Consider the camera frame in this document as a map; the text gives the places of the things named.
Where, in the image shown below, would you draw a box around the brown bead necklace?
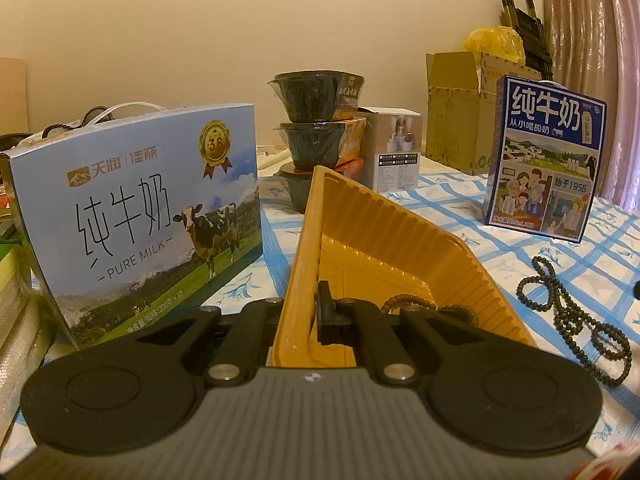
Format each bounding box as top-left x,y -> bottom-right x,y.
380,292 -> 478,326

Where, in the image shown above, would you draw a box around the dark green bead necklace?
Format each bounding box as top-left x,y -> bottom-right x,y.
515,254 -> 634,389

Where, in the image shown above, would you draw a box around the gold plastic tray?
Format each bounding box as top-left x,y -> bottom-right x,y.
271,166 -> 535,368

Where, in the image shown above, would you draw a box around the blue checked tablecloth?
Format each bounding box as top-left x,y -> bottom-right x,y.
0,159 -> 640,461

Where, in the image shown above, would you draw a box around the bottom black food bowl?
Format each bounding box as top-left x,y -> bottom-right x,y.
273,156 -> 366,215

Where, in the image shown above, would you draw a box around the black food bowl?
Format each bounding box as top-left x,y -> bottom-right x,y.
278,117 -> 367,171
268,70 -> 364,122
273,156 -> 366,215

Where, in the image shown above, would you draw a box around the light blue milk carton box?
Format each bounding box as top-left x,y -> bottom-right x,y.
1,104 -> 262,348

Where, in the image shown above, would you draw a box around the dark blue milk carton box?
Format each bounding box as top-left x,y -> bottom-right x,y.
484,76 -> 608,243

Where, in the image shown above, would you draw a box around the middle black food bowl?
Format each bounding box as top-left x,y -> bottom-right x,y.
278,117 -> 367,171

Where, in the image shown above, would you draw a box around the small white product box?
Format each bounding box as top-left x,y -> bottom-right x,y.
358,107 -> 423,194

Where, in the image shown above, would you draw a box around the stack of books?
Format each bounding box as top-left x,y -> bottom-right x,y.
1,192 -> 53,439

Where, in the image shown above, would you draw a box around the top black food bowl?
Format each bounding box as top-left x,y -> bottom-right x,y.
268,70 -> 364,122

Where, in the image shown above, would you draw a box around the open cardboard box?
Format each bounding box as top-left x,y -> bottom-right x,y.
425,51 -> 541,174

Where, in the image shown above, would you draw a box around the black folding cart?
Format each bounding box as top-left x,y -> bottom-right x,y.
501,0 -> 553,80

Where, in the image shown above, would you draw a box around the yellow plastic bag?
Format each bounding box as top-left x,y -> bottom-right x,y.
461,25 -> 526,66

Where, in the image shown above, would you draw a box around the pink curtain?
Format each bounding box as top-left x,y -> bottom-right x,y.
544,0 -> 639,214

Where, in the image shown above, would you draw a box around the brown cardboard box left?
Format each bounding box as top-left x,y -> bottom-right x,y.
0,58 -> 28,133

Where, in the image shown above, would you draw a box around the black coiled cables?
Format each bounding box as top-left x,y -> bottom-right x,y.
0,105 -> 116,151

